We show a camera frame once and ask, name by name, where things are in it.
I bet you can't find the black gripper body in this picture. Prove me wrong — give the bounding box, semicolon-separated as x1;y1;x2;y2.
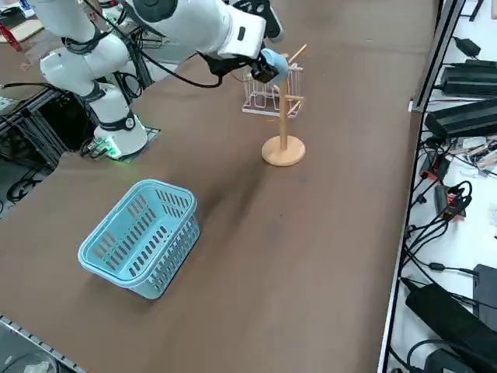
246;54;280;85

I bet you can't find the blue cup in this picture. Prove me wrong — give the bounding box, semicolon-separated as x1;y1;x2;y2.
260;47;290;85

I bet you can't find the wooden cup rack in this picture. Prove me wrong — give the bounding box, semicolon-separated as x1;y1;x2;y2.
260;43;309;168

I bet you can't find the blue plastic basket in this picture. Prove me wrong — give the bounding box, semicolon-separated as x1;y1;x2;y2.
77;178;202;302

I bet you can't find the red black device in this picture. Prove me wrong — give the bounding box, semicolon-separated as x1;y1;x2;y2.
420;154;450;183

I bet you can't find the black power supply box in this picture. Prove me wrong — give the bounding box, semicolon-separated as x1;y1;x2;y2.
440;64;497;99
424;98;497;138

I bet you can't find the small black power adapter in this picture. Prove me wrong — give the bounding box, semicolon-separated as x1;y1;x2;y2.
453;37;483;58

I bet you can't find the red black connector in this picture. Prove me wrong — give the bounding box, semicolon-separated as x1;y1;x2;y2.
433;185;474;219

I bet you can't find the red stool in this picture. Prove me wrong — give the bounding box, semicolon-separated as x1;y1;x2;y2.
0;20;23;52

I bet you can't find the large black power adapter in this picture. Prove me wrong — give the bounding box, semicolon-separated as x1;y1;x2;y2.
405;282;497;373

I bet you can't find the white wire rack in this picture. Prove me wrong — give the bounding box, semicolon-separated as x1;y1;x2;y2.
242;64;305;117

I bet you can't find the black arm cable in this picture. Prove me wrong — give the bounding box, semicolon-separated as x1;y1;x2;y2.
76;0;234;89

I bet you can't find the aluminium frame post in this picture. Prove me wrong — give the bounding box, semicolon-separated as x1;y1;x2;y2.
408;0;467;114

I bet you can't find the metal frame cart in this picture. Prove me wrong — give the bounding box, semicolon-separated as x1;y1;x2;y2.
0;82;68;173

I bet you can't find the aluminium rail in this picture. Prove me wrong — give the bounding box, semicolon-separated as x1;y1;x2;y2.
0;312;87;373

